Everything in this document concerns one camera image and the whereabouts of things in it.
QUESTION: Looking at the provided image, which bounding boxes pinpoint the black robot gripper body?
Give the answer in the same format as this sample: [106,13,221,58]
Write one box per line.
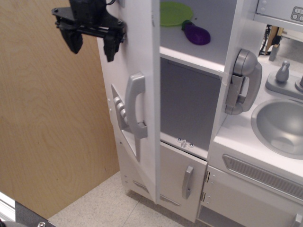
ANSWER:
[52,0,125,42]

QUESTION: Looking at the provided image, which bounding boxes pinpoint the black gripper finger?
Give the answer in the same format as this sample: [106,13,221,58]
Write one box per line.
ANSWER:
[60,28,83,54]
[103,33,123,62]

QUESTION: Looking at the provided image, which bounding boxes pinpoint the white fridge door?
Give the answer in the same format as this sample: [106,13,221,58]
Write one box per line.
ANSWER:
[97,0,160,203]

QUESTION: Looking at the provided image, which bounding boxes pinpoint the grey ice dispenser panel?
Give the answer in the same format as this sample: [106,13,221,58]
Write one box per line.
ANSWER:
[111,84,141,163]

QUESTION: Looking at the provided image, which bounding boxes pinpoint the green toy plate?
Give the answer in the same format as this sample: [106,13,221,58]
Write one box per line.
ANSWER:
[160,1,193,26]

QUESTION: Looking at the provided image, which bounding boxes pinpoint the purple toy eggplant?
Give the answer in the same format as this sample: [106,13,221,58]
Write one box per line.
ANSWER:
[181,20,211,45]

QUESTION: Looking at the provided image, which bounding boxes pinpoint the plywood back panel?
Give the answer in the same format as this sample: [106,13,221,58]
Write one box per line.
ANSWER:
[0,0,119,218]

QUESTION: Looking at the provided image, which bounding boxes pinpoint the white toy kitchen cabinet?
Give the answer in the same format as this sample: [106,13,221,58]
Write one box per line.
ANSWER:
[96,0,303,227]

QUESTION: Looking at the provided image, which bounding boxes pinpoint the white lower freezer door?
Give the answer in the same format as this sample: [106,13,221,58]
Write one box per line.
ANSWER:
[160,142,207,222]

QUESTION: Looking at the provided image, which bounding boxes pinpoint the grey toy faucet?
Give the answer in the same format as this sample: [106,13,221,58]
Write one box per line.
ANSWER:
[266,61,303,100]

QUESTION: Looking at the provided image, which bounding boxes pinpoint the grey toy microwave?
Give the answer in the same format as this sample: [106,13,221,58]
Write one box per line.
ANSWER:
[255,0,303,25]

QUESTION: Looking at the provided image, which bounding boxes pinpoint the grey toy sink basin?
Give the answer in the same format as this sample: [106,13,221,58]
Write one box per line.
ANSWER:
[251,99,303,160]

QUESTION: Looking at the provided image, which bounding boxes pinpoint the white oven door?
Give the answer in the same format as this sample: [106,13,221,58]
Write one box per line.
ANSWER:
[201,166,303,227]

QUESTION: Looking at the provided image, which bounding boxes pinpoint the grey oven vent panel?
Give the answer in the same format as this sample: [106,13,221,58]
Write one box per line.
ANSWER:
[222,154,303,200]

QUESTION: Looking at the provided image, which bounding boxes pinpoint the grey upper door handle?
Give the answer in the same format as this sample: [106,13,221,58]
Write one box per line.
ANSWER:
[125,72,148,139]

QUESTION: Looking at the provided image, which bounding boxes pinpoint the grey door handle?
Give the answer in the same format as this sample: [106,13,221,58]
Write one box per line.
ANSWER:
[182,166,194,200]
[125,72,148,139]

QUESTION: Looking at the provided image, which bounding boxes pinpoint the grey toy wall phone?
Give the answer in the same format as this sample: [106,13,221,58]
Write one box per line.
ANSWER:
[225,49,262,115]

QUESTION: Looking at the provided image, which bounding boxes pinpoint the grey lower door handle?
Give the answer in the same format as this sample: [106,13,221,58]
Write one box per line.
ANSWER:
[182,166,194,200]

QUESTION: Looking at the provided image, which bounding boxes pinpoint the aluminium frame with black base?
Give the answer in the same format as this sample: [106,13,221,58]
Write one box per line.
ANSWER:
[0,192,55,227]

